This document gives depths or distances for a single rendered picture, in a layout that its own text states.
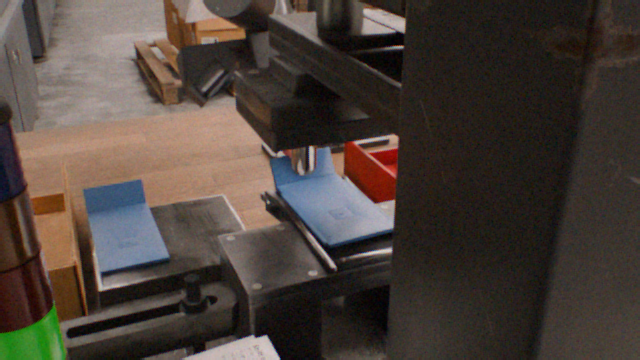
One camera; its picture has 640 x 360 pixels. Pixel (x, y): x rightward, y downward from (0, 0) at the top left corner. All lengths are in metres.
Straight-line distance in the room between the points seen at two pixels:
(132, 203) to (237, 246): 0.26
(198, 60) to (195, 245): 0.20
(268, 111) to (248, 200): 0.39
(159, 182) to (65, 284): 0.32
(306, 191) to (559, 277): 0.45
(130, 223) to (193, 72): 0.21
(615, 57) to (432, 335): 0.16
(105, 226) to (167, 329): 0.27
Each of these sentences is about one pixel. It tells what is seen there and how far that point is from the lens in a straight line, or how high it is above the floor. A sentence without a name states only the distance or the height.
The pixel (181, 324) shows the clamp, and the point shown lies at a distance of 0.52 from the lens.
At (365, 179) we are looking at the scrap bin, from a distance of 0.84.
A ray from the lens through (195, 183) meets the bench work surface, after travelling 0.90.
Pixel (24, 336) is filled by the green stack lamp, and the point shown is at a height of 1.08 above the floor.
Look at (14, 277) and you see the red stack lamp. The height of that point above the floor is 1.12.
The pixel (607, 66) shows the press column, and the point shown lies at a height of 1.24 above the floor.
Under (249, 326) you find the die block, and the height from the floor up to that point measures 0.95.
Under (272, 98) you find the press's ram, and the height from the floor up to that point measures 1.14.
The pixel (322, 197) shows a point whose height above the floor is 0.99.
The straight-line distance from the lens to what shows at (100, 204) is 0.80.
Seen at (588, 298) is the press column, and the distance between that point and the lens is 0.25.
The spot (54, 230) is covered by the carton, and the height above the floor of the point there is 0.91.
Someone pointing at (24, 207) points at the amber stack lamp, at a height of 1.15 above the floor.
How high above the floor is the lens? 1.29
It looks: 26 degrees down
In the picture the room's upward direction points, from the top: straight up
